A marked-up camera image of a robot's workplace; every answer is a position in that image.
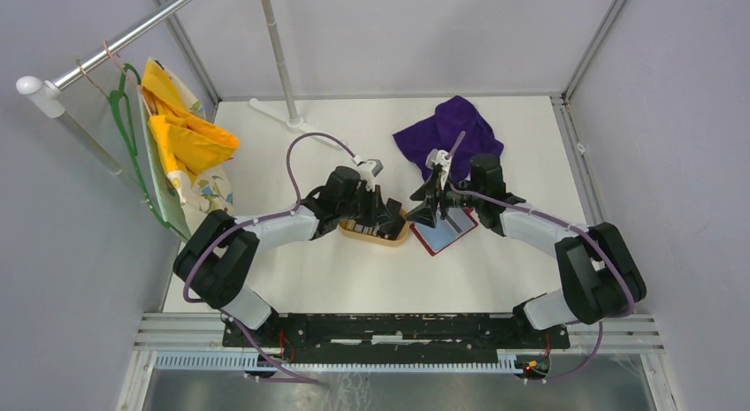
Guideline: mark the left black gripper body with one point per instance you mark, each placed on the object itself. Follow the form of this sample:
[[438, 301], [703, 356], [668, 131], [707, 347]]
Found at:
[[364, 205]]

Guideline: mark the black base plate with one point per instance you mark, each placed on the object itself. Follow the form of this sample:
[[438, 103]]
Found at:
[[403, 339]]

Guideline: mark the red leather card holder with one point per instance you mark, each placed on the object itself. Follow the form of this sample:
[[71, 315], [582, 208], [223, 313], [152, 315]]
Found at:
[[435, 240]]

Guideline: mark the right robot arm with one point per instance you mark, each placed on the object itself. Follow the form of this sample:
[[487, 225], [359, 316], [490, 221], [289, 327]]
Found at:
[[599, 277]]

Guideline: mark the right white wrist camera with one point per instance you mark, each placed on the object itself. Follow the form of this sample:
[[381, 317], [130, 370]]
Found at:
[[439, 161]]

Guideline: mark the yellow cloth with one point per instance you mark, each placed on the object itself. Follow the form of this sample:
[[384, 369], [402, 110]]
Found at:
[[185, 143]]

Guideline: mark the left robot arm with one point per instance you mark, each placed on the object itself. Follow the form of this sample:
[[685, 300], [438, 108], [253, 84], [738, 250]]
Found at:
[[217, 258]]

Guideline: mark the patterned cream cloth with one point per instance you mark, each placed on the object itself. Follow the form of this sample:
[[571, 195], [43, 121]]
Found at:
[[212, 190]]

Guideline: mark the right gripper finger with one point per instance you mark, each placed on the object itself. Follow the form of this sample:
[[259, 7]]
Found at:
[[430, 190], [424, 214]]

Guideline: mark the purple cloth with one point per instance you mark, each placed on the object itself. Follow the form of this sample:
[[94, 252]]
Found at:
[[441, 130]]

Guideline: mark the green clothes hanger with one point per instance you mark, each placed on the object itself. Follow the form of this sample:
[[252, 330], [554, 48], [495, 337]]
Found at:
[[130, 117]]

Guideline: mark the metal clothes rack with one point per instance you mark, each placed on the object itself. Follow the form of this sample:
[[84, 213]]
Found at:
[[44, 94]]

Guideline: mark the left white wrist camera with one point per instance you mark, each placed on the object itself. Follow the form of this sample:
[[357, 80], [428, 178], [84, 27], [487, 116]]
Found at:
[[368, 170]]

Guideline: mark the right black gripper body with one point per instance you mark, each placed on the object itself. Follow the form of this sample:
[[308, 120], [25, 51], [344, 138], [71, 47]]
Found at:
[[451, 198]]

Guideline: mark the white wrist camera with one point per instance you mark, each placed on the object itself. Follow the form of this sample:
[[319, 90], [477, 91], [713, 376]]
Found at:
[[439, 161], [368, 170]]

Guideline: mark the grey credit card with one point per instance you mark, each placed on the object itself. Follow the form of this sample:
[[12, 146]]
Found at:
[[453, 224]]

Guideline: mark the cards in tray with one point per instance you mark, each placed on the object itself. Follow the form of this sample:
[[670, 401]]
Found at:
[[373, 231]]

